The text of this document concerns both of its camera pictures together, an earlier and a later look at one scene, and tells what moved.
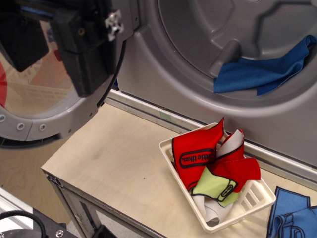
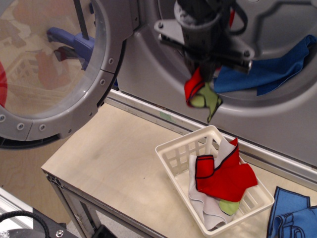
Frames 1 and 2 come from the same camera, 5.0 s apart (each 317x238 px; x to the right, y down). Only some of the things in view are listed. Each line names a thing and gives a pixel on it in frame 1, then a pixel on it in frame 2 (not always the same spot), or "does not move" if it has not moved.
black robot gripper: [85, 29] → [204, 29]
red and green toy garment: [193, 151] → [200, 93]
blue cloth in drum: [250, 74] does not move
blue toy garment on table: [292, 216] does not move
